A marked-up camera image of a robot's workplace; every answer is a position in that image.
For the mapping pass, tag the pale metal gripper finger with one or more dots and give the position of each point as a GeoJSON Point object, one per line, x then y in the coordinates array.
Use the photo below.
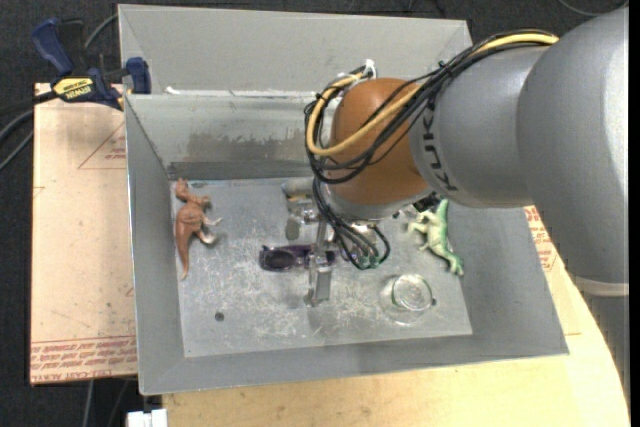
{"type": "Point", "coordinates": [294, 229]}
{"type": "Point", "coordinates": [319, 285]}

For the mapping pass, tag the purple sunglasses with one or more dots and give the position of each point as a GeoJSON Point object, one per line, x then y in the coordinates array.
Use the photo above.
{"type": "Point", "coordinates": [280, 258]}

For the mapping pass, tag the grey metal bin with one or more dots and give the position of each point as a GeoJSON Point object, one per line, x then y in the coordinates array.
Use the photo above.
{"type": "Point", "coordinates": [240, 315]}

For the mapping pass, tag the brown toy dinosaur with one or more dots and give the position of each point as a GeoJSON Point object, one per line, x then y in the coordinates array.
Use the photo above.
{"type": "Point", "coordinates": [190, 220]}

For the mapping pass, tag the green toy dinosaur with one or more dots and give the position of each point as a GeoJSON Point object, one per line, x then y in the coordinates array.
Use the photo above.
{"type": "Point", "coordinates": [439, 235]}

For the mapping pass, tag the brown cardboard board red print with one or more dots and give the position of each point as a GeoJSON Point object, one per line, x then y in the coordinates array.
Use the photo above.
{"type": "Point", "coordinates": [80, 225]}

